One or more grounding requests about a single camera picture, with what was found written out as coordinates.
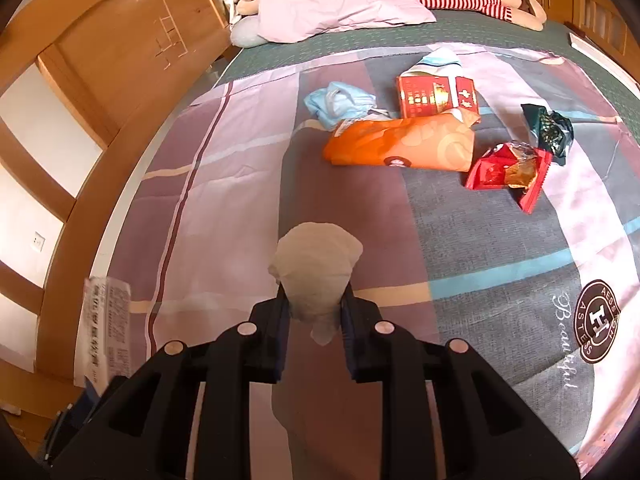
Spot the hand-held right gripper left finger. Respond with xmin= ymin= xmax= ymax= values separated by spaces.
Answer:
xmin=50 ymin=295 xmax=292 ymax=480

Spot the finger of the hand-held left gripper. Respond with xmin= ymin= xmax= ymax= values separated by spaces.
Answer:
xmin=45 ymin=376 xmax=127 ymax=461

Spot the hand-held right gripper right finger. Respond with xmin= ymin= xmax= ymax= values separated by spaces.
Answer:
xmin=340 ymin=292 xmax=583 ymax=480

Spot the white printed paper strip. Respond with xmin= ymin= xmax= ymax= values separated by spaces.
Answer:
xmin=75 ymin=276 xmax=132 ymax=391

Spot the white tissue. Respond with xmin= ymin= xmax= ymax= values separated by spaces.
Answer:
xmin=268 ymin=222 xmax=365 ymax=346

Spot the orange snack packet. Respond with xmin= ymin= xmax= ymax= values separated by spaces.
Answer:
xmin=322 ymin=110 xmax=481 ymax=172

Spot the red foil wrapper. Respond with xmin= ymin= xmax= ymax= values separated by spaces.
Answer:
xmin=464 ymin=141 xmax=554 ymax=215

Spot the blue face mask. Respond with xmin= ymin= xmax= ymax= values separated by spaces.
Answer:
xmin=304 ymin=81 xmax=386 ymax=131

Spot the red cardboard box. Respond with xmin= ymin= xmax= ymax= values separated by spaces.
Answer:
xmin=396 ymin=72 xmax=481 ymax=119

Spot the dark green foil wrapper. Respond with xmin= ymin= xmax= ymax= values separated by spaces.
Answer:
xmin=520 ymin=103 xmax=575 ymax=167

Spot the white blue packet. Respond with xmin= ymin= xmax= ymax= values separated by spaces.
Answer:
xmin=407 ymin=46 xmax=462 ymax=79

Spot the plaid pink grey bedsheet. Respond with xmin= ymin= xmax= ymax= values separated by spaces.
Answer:
xmin=75 ymin=42 xmax=640 ymax=480

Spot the green patterned bed mat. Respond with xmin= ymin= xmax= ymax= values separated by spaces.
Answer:
xmin=217 ymin=7 xmax=640 ymax=106

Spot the light blue cushion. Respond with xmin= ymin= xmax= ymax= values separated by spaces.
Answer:
xmin=230 ymin=14 xmax=266 ymax=49

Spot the pink pillow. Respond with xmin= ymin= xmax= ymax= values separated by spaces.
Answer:
xmin=248 ymin=0 xmax=437 ymax=44

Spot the white framed board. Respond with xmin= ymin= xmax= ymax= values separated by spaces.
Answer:
xmin=569 ymin=31 xmax=640 ymax=92

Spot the wooden bunk bed frame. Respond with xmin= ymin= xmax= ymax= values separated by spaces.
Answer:
xmin=0 ymin=0 xmax=640 ymax=413

